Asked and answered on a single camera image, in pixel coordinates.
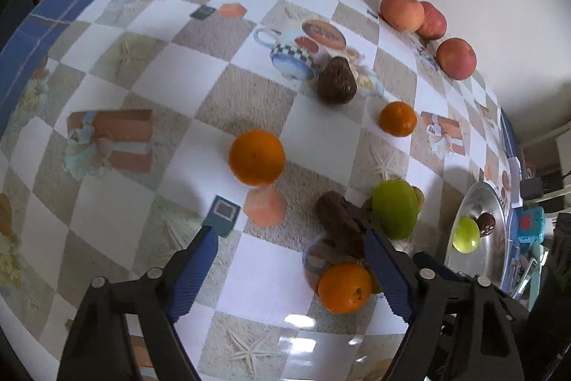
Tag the dark brown avocado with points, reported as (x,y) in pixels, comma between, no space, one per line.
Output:
(341,224)
(337,81)

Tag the wrinkled brown fruit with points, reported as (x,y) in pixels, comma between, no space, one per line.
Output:
(486,224)

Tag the round green fruit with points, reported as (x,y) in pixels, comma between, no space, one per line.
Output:
(466,234)

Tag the small tangerine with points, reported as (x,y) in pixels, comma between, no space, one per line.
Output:
(398,119)

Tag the long green mango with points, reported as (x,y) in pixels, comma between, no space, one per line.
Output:
(395,209)

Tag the large orange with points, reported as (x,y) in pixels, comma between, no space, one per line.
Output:
(257,158)

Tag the white flat object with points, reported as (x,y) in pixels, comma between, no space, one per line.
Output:
(515,180)

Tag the brown kiwi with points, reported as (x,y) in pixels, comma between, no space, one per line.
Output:
(418,195)

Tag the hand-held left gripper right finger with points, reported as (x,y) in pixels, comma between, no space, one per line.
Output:
(387,269)

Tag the metal bowl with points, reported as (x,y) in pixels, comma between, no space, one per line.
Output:
(481,198)

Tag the blue toy box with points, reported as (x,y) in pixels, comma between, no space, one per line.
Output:
(531,224)

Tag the dark red apple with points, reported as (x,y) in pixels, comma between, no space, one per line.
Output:
(433,21)

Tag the black device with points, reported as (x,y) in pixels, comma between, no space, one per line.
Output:
(533,187)

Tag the pale red apple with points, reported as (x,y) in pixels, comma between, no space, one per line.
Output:
(401,11)

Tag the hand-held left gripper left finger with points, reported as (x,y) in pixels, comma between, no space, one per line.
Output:
(196,269)

